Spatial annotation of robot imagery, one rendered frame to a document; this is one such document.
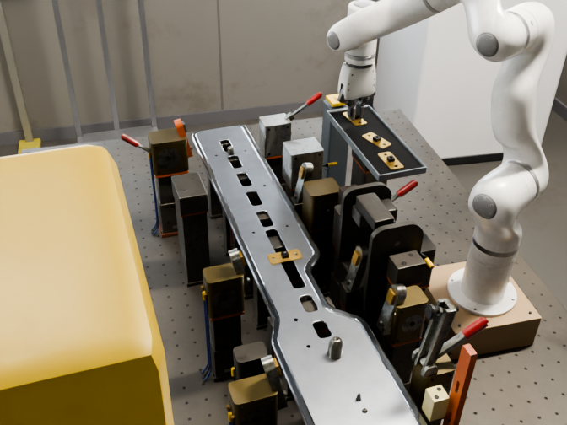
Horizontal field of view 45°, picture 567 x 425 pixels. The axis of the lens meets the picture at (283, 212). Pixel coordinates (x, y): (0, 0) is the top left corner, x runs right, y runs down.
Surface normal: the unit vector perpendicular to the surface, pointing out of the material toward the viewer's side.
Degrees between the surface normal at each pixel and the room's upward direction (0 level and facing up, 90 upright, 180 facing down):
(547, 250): 0
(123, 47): 90
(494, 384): 0
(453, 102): 90
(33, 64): 90
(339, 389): 0
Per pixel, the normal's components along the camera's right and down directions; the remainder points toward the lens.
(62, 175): 0.02, -0.80
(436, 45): 0.20, 0.58
